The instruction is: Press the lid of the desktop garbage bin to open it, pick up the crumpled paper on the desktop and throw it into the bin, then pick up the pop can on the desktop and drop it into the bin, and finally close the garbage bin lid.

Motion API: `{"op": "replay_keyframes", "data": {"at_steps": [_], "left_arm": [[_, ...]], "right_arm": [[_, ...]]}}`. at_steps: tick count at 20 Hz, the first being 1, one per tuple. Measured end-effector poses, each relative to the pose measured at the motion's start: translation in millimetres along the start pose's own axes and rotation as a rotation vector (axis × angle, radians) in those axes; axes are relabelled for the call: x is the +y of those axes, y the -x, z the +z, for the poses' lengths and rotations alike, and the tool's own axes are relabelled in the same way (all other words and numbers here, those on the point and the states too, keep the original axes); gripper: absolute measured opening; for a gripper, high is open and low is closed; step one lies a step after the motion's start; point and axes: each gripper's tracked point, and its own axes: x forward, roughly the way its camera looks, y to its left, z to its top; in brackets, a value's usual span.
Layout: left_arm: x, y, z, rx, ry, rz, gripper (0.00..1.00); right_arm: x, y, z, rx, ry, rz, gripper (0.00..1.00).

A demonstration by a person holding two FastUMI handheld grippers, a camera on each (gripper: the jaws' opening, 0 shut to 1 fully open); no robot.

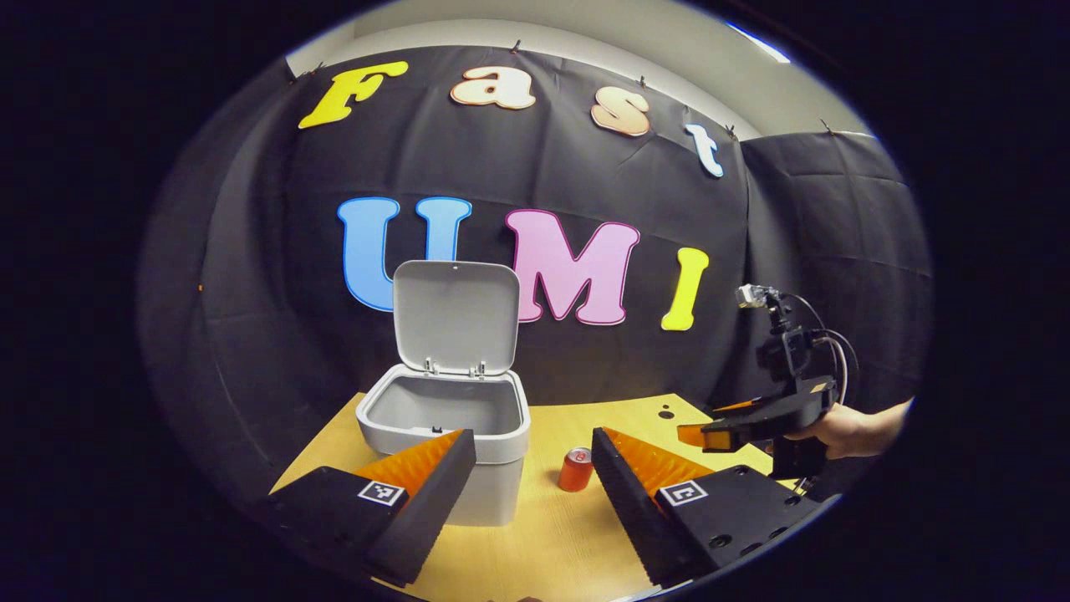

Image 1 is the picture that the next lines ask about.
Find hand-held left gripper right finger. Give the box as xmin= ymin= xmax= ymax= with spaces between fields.
xmin=591 ymin=426 xmax=824 ymax=589

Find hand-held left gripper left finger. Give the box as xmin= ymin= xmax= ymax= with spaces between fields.
xmin=263 ymin=429 xmax=477 ymax=588

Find red pop can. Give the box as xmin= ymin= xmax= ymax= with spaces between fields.
xmin=558 ymin=447 xmax=594 ymax=492

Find white desktop garbage bin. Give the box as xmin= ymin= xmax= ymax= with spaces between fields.
xmin=356 ymin=260 xmax=532 ymax=528

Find black backdrop cloth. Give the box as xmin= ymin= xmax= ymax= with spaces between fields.
xmin=138 ymin=46 xmax=933 ymax=519

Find ceiling light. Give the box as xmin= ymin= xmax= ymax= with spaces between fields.
xmin=726 ymin=21 xmax=792 ymax=64

